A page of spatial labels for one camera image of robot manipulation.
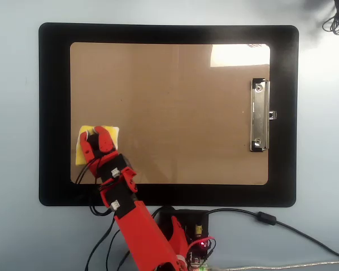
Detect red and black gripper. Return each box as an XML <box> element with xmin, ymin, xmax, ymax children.
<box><xmin>79</xmin><ymin>125</ymin><xmax>134</xmax><ymax>185</ymax></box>

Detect yellow sponge with black knob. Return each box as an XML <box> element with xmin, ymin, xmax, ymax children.
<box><xmin>74</xmin><ymin>124</ymin><xmax>121</xmax><ymax>166</ymax></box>

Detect black rectangular desk mat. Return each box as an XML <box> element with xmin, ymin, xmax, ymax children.
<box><xmin>38</xmin><ymin>22</ymin><xmax>299</xmax><ymax>208</ymax></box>

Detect brown hardboard clipboard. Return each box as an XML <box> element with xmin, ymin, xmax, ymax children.
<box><xmin>69</xmin><ymin>42</ymin><xmax>271</xmax><ymax>186</ymax></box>

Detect black base with controller board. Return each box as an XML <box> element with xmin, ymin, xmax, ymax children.
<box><xmin>158</xmin><ymin>208</ymin><xmax>210</xmax><ymax>271</ymax></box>

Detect silver metal clipboard clip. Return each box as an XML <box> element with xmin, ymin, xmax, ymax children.
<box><xmin>249</xmin><ymin>77</ymin><xmax>278</xmax><ymax>153</ymax></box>

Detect black robot servo cables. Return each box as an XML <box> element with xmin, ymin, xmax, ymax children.
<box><xmin>75</xmin><ymin>156</ymin><xmax>132</xmax><ymax>271</ymax></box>

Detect thin red jumper wire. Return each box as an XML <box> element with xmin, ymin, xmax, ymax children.
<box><xmin>188</xmin><ymin>237</ymin><xmax>217</xmax><ymax>259</ymax></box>

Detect black power cable with ferrite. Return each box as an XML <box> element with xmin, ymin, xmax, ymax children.
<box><xmin>206</xmin><ymin>208</ymin><xmax>339</xmax><ymax>260</ymax></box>

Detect silver braided USB cable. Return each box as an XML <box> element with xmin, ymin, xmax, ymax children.
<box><xmin>210</xmin><ymin>259</ymin><xmax>339</xmax><ymax>271</ymax></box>

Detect black coiled cable bundle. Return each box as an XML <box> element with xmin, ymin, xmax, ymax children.
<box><xmin>321</xmin><ymin>0</ymin><xmax>339</xmax><ymax>36</ymax></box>

